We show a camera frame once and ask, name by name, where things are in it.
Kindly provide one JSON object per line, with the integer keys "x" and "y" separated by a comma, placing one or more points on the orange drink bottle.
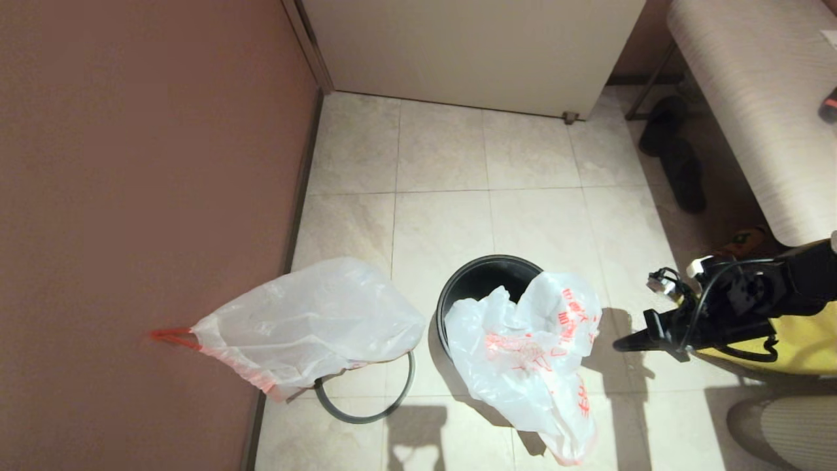
{"x": 742, "y": 242}

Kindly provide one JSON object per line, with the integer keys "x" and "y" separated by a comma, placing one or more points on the black slipper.
{"x": 683, "y": 180}
{"x": 660, "y": 124}

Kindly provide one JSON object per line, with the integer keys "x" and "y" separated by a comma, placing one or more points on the small metal door stopper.
{"x": 570, "y": 118}

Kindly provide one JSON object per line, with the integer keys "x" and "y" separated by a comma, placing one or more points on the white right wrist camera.
{"x": 696, "y": 268}

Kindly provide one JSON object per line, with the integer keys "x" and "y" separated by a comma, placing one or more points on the red and black item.
{"x": 829, "y": 108}

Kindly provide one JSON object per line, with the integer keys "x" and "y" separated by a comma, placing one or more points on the white door panel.
{"x": 471, "y": 52}

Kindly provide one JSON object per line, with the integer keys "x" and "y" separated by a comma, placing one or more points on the wood-grain bench top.
{"x": 765, "y": 118}

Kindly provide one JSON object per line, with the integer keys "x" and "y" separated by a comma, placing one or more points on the black round trash bin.
{"x": 477, "y": 278}

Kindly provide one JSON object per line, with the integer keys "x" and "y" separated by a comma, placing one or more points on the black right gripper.
{"x": 739, "y": 307}

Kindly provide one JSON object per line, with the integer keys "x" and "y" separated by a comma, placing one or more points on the metal bench leg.
{"x": 649, "y": 84}

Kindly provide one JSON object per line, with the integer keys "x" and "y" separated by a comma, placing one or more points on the white pleated round stool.
{"x": 798, "y": 435}

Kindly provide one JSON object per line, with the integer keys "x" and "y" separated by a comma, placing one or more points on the white bin liner bag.
{"x": 516, "y": 366}

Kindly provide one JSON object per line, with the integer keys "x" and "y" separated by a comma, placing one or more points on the yellow fabric bag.
{"x": 804, "y": 347}

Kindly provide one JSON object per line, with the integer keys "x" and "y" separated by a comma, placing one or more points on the white paper sheet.
{"x": 832, "y": 40}

